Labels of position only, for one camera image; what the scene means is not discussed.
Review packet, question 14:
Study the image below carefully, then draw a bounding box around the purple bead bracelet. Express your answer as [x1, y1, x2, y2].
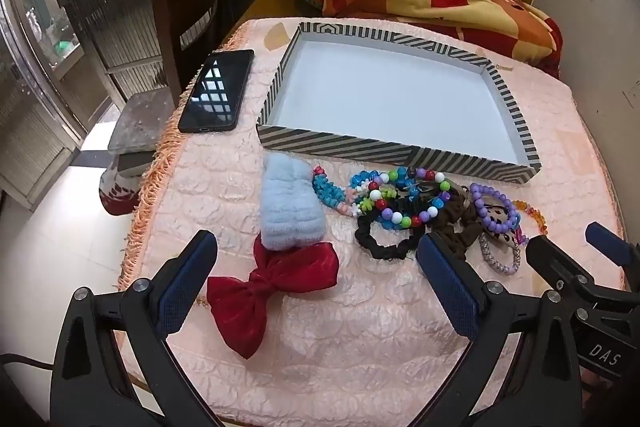
[469, 183, 519, 235]

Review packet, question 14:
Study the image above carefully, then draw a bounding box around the pink quilted tablecloth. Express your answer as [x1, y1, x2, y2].
[117, 18, 631, 427]

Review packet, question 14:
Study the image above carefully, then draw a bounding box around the light blue fluffy scrunchie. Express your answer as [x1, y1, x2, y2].
[261, 153, 327, 253]

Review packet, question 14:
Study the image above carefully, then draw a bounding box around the brown scrunchie with leopard bow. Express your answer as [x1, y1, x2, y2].
[415, 177, 523, 259]

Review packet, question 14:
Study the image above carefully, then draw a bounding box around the grey stool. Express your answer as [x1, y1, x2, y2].
[107, 88, 176, 158]

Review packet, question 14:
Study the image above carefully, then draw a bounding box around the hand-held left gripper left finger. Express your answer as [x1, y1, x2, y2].
[50, 229, 221, 427]

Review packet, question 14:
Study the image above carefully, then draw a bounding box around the turquoise small bead bracelet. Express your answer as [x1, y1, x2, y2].
[312, 166, 362, 219]

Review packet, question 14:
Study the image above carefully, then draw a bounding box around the black cable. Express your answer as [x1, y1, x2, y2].
[0, 353, 53, 370]

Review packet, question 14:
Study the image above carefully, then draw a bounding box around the black smartphone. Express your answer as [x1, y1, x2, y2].
[178, 49, 255, 134]

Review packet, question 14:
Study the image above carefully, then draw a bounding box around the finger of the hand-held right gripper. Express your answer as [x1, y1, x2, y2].
[585, 222, 640, 270]
[525, 234, 603, 305]

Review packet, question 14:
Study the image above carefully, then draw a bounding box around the rainbow crystal bead bracelet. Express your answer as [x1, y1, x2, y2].
[510, 199, 550, 249]

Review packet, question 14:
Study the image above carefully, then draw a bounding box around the dark wooden chair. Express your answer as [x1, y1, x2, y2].
[152, 0, 236, 92]

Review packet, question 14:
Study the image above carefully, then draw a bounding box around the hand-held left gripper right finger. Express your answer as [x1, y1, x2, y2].
[416, 232, 583, 427]

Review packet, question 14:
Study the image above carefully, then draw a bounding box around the striped cardboard box tray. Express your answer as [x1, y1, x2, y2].
[256, 21, 543, 184]

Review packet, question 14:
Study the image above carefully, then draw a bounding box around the red satin hair bow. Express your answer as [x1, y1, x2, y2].
[206, 236, 340, 360]

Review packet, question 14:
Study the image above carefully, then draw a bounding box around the black scrunchie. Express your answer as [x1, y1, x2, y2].
[354, 202, 432, 264]

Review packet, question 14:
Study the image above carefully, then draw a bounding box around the multicolour round bead bracelet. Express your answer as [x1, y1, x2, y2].
[357, 166, 452, 230]

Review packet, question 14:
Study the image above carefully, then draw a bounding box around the red white patterned cloth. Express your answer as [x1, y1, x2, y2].
[99, 156, 145, 216]

